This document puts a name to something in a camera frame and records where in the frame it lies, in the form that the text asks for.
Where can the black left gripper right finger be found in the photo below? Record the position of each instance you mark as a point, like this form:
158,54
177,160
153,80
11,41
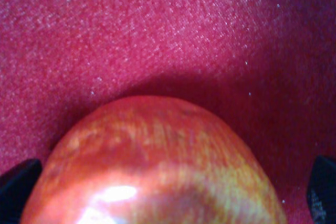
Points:
321,190

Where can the red yellow apple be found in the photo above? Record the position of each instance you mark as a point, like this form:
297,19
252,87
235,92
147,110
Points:
150,159

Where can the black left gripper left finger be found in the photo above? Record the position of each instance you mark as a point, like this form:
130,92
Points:
16,187

